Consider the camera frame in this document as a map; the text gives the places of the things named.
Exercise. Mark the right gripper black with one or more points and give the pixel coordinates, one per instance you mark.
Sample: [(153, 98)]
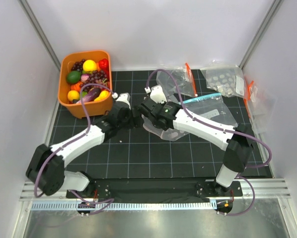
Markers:
[(164, 104)]

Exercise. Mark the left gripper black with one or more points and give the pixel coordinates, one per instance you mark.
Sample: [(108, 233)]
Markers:
[(137, 121)]

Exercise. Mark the yellow lemon toy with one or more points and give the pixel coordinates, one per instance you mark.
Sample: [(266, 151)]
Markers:
[(89, 65)]

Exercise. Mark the pink zip dotted bag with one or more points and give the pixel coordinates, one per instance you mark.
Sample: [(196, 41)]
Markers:
[(169, 134)]

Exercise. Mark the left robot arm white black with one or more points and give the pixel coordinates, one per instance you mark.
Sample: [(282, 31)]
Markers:
[(47, 167)]

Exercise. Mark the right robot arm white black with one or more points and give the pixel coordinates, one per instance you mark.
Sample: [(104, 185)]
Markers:
[(232, 140)]

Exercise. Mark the orange zip clear bag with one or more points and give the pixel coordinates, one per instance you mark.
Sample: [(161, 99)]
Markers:
[(183, 77)]

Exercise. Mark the orange zip bag at right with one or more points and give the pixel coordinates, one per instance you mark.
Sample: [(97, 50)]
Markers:
[(260, 104)]

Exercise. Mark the yellow mango toy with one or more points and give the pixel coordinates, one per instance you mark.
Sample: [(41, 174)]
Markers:
[(102, 96)]

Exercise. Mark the orange plastic fruit bin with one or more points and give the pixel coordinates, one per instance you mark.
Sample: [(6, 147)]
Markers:
[(93, 108)]

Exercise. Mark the large dark grape bunch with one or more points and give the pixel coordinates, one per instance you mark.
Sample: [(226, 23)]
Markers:
[(98, 77)]

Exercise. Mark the red bell pepper toy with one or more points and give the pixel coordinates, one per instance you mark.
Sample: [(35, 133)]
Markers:
[(103, 64)]

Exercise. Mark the black grid mat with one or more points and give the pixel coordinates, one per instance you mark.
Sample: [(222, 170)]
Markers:
[(136, 153)]

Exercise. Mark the orange pumpkin toy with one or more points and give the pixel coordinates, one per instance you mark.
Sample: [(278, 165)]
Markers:
[(76, 87)]

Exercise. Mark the yellow orange toy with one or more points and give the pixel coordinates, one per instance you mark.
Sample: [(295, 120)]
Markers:
[(73, 95)]

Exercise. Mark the green lime toy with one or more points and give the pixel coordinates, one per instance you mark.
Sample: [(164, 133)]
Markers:
[(73, 77)]

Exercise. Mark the small dark grape bunch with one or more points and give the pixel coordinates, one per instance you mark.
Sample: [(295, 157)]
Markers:
[(78, 66)]

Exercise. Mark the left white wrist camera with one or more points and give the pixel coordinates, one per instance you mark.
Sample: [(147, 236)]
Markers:
[(124, 97)]

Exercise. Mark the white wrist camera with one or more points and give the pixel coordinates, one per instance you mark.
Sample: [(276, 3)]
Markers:
[(156, 94), (124, 97)]

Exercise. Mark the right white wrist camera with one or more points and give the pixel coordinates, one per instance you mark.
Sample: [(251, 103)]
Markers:
[(156, 94)]

